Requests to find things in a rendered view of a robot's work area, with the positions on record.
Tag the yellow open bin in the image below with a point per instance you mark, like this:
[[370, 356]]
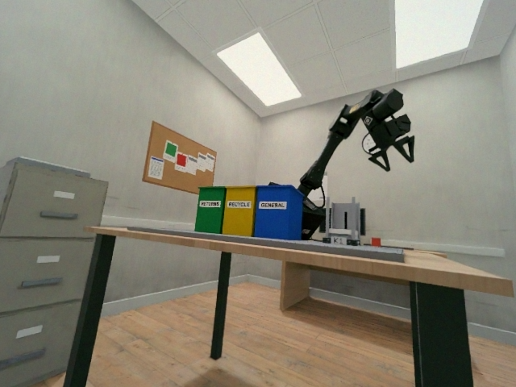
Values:
[[240, 210]]

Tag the white well plate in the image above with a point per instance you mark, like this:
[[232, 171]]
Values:
[[340, 231]]

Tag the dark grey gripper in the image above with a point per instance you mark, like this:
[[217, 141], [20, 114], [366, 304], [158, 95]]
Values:
[[379, 133]]

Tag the green bin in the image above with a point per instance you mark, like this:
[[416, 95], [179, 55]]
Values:
[[211, 207]]

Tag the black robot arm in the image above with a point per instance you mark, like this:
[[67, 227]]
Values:
[[387, 105]]

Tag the blue bin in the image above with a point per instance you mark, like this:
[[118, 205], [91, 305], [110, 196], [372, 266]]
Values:
[[279, 212]]

